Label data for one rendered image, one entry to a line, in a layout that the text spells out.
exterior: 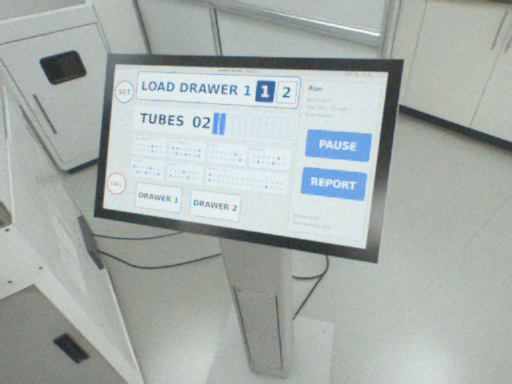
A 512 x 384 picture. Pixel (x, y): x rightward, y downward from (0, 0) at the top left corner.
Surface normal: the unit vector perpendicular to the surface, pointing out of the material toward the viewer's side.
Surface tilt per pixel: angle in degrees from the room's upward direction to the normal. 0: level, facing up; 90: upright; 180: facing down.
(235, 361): 5
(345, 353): 0
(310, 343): 5
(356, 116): 50
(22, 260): 90
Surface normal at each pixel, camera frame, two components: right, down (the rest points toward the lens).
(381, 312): -0.07, -0.75
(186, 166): -0.25, 0.02
